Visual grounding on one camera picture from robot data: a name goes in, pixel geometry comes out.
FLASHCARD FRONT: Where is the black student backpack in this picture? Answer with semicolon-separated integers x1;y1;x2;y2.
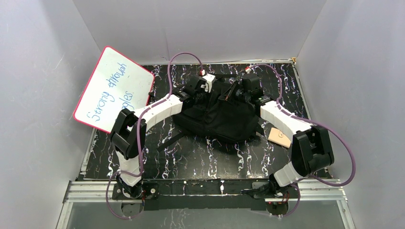
157;74;265;152

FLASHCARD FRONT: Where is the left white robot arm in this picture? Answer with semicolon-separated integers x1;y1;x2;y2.
110;73;215;198

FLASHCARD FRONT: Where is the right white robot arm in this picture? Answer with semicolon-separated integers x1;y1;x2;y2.
231;73;334;198

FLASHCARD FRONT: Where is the beige snap wallet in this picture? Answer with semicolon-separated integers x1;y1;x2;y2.
267;127;291;148

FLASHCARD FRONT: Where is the pink-framed whiteboard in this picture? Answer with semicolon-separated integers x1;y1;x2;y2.
73;46;155;133

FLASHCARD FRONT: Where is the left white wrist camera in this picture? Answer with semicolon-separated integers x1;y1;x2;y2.
201;73;216;93

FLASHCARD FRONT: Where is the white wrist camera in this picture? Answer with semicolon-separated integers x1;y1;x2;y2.
245;66;255;74
201;73;216;93

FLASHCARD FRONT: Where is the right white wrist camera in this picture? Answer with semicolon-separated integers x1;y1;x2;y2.
245;66;255;74

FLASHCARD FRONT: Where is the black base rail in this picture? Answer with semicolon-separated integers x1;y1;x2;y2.
111;179;291;215

